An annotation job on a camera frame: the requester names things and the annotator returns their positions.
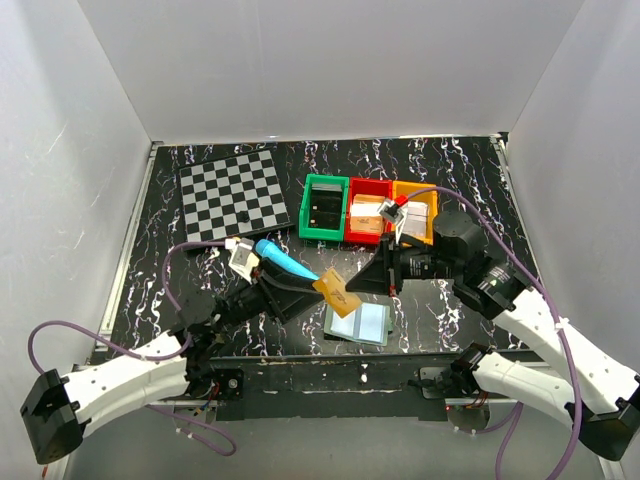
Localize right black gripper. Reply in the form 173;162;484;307
345;231;461;297

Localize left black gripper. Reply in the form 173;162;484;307
214;257;324;334

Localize orange VIP card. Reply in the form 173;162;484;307
312;267;362;318

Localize grey-green card holder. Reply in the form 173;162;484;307
322;299;394;347

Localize light blue credit cards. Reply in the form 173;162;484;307
329;302;387;342

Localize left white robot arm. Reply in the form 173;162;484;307
20;259;323;465

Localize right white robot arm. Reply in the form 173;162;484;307
346;212;639;461

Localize brown cards in red bin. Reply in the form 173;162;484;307
349;194;385;235

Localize white cards in orange bin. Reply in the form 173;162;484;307
403;201;429;239

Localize black cards in green bin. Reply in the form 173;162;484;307
309;183;343;230

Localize blue plastic marker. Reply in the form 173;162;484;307
255;239;319;281

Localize orange plastic bin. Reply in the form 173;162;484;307
392;180;438;245

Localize green plastic bin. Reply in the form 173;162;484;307
298;174;349;242

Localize red plastic bin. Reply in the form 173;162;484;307
344;177;392;244

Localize black front base bar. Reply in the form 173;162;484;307
205;353;473;421

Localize black grey chessboard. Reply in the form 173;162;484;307
179;150;292;242

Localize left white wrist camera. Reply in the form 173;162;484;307
228;238;260;282

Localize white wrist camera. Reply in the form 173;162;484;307
228;238;260;282
378;195;408;239

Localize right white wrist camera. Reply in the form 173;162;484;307
378;195;408;239

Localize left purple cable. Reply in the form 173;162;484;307
27;239;241;457

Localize purple cable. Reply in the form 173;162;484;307
27;239;241;457
399;185;586;480

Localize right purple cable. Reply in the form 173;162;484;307
399;185;586;480

